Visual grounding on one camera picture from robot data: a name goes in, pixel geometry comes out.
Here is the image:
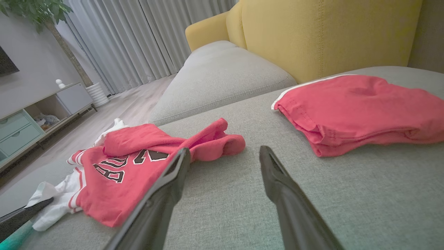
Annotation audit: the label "wide yellow sofa back cushion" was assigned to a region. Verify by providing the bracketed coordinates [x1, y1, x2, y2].
[241, 0, 424, 84]

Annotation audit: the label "red shorts with white stripe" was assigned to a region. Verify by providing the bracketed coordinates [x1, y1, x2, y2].
[271, 74, 444, 157]

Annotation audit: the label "red white lettered jersey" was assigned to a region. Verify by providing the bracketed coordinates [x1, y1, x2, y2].
[26, 117, 246, 231]

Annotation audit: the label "grey pleated curtain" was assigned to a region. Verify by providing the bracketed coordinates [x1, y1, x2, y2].
[55, 0, 240, 95]

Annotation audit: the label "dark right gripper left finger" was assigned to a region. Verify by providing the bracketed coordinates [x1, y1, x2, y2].
[104, 148, 191, 250]

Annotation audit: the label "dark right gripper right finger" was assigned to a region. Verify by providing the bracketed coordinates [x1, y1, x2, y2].
[259, 145, 344, 250]

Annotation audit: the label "large grey sofa seat cushion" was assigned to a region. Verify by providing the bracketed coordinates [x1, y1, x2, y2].
[0, 66, 444, 250]

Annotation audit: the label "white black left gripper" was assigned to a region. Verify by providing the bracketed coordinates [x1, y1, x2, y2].
[0, 197, 54, 250]

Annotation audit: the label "white ribbed plant pot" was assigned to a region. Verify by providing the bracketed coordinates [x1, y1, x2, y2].
[86, 82, 110, 108]

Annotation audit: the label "green indoor tree plant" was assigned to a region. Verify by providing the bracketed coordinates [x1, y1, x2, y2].
[0, 0, 94, 87]

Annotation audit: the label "black television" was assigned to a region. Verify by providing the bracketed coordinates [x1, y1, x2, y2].
[0, 45, 20, 77]

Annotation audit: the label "clutter inside cabinet shelf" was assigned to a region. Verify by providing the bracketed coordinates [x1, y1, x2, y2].
[34, 113, 60, 132]

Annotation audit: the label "grey mint TV cabinet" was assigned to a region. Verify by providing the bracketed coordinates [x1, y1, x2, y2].
[0, 82, 95, 171]

